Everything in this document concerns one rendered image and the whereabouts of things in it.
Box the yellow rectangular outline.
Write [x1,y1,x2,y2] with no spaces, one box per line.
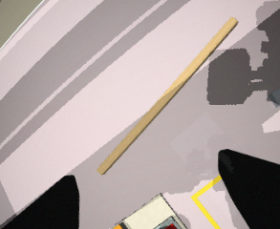
[192,175,223,229]

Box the tan wooden stick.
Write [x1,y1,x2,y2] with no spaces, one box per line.
[97,16,238,175]

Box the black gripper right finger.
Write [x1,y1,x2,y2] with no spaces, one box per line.
[217,149,280,229]

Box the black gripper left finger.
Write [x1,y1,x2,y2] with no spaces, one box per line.
[2,176,79,229]

